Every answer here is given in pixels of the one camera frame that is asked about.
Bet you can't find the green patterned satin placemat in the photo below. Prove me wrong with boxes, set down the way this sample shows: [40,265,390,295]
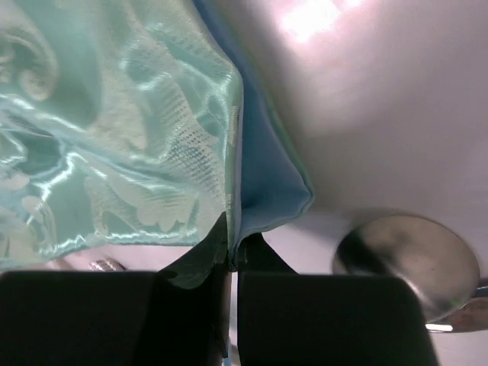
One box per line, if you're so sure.
[1,1,313,269]

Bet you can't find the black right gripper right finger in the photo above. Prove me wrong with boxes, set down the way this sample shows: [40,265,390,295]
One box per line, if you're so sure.
[237,234,438,366]

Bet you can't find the silver metal spoon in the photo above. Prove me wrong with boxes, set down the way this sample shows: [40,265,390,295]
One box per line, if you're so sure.
[332,214,487,333]

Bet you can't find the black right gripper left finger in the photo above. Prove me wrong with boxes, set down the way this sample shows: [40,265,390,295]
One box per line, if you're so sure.
[0,217,233,366]

